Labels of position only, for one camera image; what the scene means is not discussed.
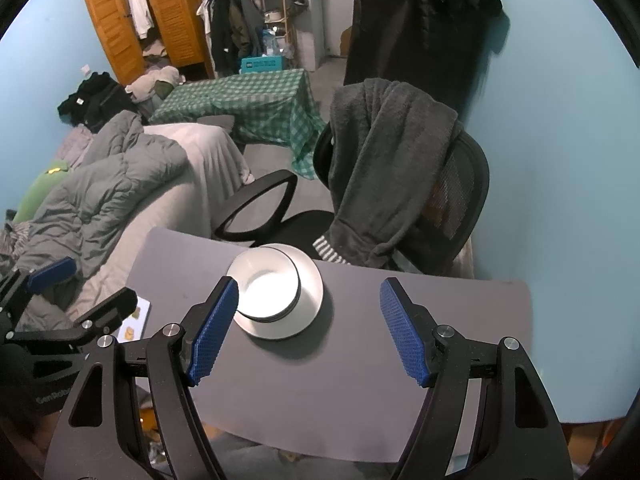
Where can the teal storage box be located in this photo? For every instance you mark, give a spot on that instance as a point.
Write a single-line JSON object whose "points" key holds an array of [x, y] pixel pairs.
{"points": [[263, 64]]}

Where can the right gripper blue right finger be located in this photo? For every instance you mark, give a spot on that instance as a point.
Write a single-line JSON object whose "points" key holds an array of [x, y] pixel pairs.
{"points": [[411, 328]]}

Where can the white plate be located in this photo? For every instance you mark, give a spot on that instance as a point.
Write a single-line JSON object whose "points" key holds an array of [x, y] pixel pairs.
{"points": [[306, 308]]}

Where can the orange wooden wardrobe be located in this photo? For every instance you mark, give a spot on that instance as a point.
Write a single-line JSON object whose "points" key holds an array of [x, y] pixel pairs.
{"points": [[131, 32]]}

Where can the black hanging coat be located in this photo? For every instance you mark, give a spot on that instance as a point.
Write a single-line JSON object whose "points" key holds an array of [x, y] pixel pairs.
{"points": [[435, 45]]}

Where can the black clothes pile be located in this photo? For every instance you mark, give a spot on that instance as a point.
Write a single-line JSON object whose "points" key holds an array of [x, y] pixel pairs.
{"points": [[96, 101]]}

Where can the dark grey fleece robe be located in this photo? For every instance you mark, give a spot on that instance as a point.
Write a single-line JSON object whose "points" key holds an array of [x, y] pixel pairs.
{"points": [[390, 140]]}

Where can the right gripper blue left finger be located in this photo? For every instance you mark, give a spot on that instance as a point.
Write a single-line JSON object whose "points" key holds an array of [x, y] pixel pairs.
{"points": [[207, 325]]}

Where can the grey quilted duvet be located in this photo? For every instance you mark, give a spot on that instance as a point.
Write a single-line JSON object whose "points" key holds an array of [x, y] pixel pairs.
{"points": [[84, 215]]}

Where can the green checkered tablecloth table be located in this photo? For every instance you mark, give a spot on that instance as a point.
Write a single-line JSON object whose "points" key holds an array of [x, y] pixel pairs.
{"points": [[275, 108]]}

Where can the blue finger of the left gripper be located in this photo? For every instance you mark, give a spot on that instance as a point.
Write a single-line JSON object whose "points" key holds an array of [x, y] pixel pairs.
{"points": [[109, 314], [50, 267]]}

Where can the hanging dark clothes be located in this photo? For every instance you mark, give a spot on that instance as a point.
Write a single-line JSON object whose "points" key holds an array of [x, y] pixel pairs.
{"points": [[233, 32]]}

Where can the black office chair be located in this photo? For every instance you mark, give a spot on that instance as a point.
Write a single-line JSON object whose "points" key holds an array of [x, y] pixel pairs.
{"points": [[439, 243]]}

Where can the white bowl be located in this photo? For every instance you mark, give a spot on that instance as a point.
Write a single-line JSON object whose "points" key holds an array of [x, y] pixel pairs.
{"points": [[268, 283]]}

